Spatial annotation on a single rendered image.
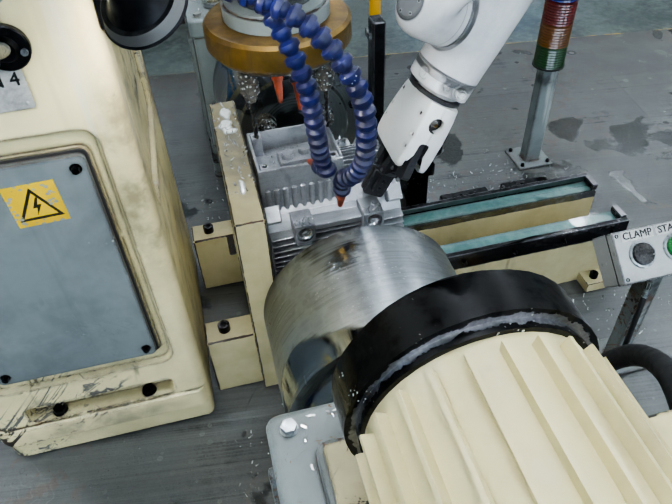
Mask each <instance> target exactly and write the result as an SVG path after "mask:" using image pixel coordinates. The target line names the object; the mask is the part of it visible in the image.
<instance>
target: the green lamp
mask: <svg viewBox="0 0 672 504"><path fill-rule="evenodd" d="M567 49H568V46H567V47H565V48H562V49H547V48H544V47H542V46H540V45H539V44H538V43H537V44H536V49H535V54H534V59H533V63H534V64H535V65H536V66H537V67H539V68H542V69H547V70H555V69H559V68H561V67H562V66H563V64H564V61H565V57H566V53H567Z"/></svg>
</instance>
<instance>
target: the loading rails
mask: <svg viewBox="0 0 672 504"><path fill-rule="evenodd" d="M597 187H598V183H597V182H596V181H595V180H594V179H593V178H592V177H591V176H590V175H588V174H587V172H585V173H579V174H574V175H569V176H564V177H559V178H553V179H548V180H543V181H538V182H532V183H527V184H522V185H517V186H511V187H506V188H501V189H496V190H491V191H485V192H480V193H475V194H470V195H464V196H459V197H454V198H449V199H443V200H438V201H433V202H428V203H423V204H417V205H412V206H407V207H402V208H401V211H402V213H403V216H402V218H403V220H404V222H402V223H403V225H404V227H407V228H411V229H414V230H417V231H419V232H421V233H424V234H425V235H427V236H429V237H430V238H432V239H433V240H434V241H436V242H437V243H438V244H439V245H440V247H441V248H442V249H443V251H444V252H445V254H446V256H447V258H448V259H449V261H450V263H451V265H452V267H453V268H454V270H455V272H456V274H457V275H458V274H462V273H467V272H474V271H480V270H500V269H513V270H522V271H529V272H533V273H536V274H540V275H543V276H545V277H547V278H549V279H551V280H553V281H555V282H556V283H557V284H559V283H563V282H568V281H572V280H577V281H578V283H579V284H580V285H581V287H582V288H583V289H584V291H585V292H588V291H593V290H597V289H602V288H605V287H604V284H603V280H602V276H601V272H600V269H599V265H598V261H597V257H596V253H595V249H594V246H593V242H592V240H593V239H594V238H597V237H600V236H604V235H605V234H609V233H614V232H619V231H624V230H626V229H627V227H628V224H629V221H630V220H629V219H628V217H626V214H625V213H624V212H623V211H622V210H621V209H620V208H619V206H618V205H613V206H612V207H611V212H610V211H608V212H603V213H598V214H593V215H589V212H590V209H591V205H592V202H593V199H594V196H595V193H596V189H597Z"/></svg>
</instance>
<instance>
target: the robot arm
mask: <svg viewBox="0 0 672 504"><path fill-rule="evenodd" d="M532 2H533V0H397V1H396V5H395V16H396V20H397V23H398V25H399V26H400V28H401V29H402V30H403V31H404V32H405V33H406V34H408V35H409V36H411V37H413V38H415V39H417V40H420V41H422V42H425V44H424V46H423V47H422V49H421V51H420V52H419V54H418V56H417V57H416V59H415V61H414V62H413V64H412V66H411V68H410V69H411V72H412V73H411V74H410V76H409V78H408V79H407V81H406V82H405V83H404V85H403V86H402V87H401V89H400V90H399V91H398V93H397V94H396V96H395V97H394V99H393V100H392V102H391V103H390V105H389V106H388V108H387V109H386V111H385V113H384V114H383V116H382V118H381V120H380V122H379V124H378V127H377V131H378V141H379V150H378V152H377V154H376V156H375V158H374V164H376V165H374V164H373V166H372V167H371V171H370V172H369V173H368V174H367V176H366V177H365V179H364V180H363V182H362V184H361V187H362V189H363V192H364V193H365V194H369V195H372V196H376V197H382V196H383V195H384V193H385V191H386V190H387V188H388V187H389V185H390V184H391V182H392V181H393V179H394V178H398V177H399V178H400V179H402V180H406V181H408V180H409V179H410V177H411V175H412V173H413V171H414V168H415V169H416V170H417V172H419V173H424V172H425V171H426V170H427V168H428V167H429V166H430V164H431V162H432V161H433V159H434V158H435V156H436V154H437V153H438V151H439V149H440V148H441V146H442V144H443V142H444V141H445V139H446V137H447V135H448V133H449V131H450V129H451V127H452V125H453V122H454V120H455V118H456V115H457V113H458V111H457V109H456V108H458V107H459V105H460V103H465V102H466V101H467V99H468V98H469V96H470V95H471V93H472V92H473V90H474V89H475V87H476V86H477V84H478V83H479V81H480V80H481V78H482V77H483V75H484V74H485V72H486V71H487V69H488V68H489V66H490V65H491V63H492V62H493V60H494V59H495V57H496V56H497V54H498V53H499V51H500V50H501V48H502V47H503V45H504V44H505V42H506V41H507V39H508V38H509V36H510V35H511V33H512V32H513V30H514V29H515V27H516V26H517V24H518V23H519V21H520V20H521V18H522V17H523V15H524V14H525V12H526V11H527V9H528V8H529V6H530V5H531V3H532Z"/></svg>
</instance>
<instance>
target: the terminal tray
mask: <svg viewBox="0 0 672 504"><path fill-rule="evenodd" d="M326 124H327V123H326V121H325V122H324V125H325V127H326ZM258 134H259V138H258V139H256V138H255V137H254V132H253V133H248V134H246V137H247V143H248V150H249V156H250V160H251V166H252V171H253V173H254V176H256V177H255V179H256V182H257V186H258V190H259V194H260V198H261V202H262V206H263V208H264V207H269V206H274V205H279V209H280V211H281V207H285V209H287V210H288V209H289V208H290V206H291V205H293V206H294V207H295V208H297V207H298V205H299V204H302V205H303V206H306V205H307V202H310V203H311V204H312V205H314V204H315V202H316V201H317V200H319V202H320V203H323V202H324V199H327V200H328V201H332V198H333V197H335V198H336V199H337V195H336V194H335V193H334V192H333V186H334V185H333V178H334V177H335V174H336V173H335V174H334V175H333V176H332V177H329V178H327V179H324V178H321V177H319V176H318V175H317V174H315V173H314V172H313V171H312V169H311V166H310V165H309V164H308V163H307V159H309V158H311V155H310V148H309V147H310V146H309V144H308V137H307V135H306V126H305V125H304V124H300V125H294V126H288V127H282V128H277V129H271V130H265V131H259V132H258ZM326 135H327V137H328V144H329V151H330V156H331V157H332V162H334V163H335V165H336V166H337V171H338V170H339V169H343V168H344V162H343V156H342V153H341V151H340V149H339V147H338V145H337V143H336V141H335V139H334V137H333V134H332V132H331V130H330V128H329V127H326ZM299 142H300V143H302V144H300V145H299ZM296 144H298V148H296V146H297V145H296ZM290 146H291V148H292V147H293V149H291V148H290ZM284 147H285V149H284V150H283V148H284ZM273 148H275V149H273ZM287 148H288V149H287ZM277 149H278V150H277ZM271 150H272V151H271ZM270 151H271V154H272V155H271V154H270ZM265 153H266V154H267V156H266V154H265ZM268 155H271V156H272V157H273V158H271V156H268ZM311 159H312V158H311ZM273 161H275V164H273V163H274V162H273ZM275 165H276V166H275ZM337 171H336V172H337Z"/></svg>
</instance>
